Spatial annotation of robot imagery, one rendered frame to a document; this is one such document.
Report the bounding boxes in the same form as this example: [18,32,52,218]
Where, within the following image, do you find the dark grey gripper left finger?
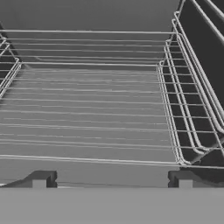
[3,170,58,189]

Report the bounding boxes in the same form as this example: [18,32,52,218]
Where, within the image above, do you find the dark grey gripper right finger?
[167,170,224,189]

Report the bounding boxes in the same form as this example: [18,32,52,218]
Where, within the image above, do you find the silver wire dish rack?
[0,0,224,171]

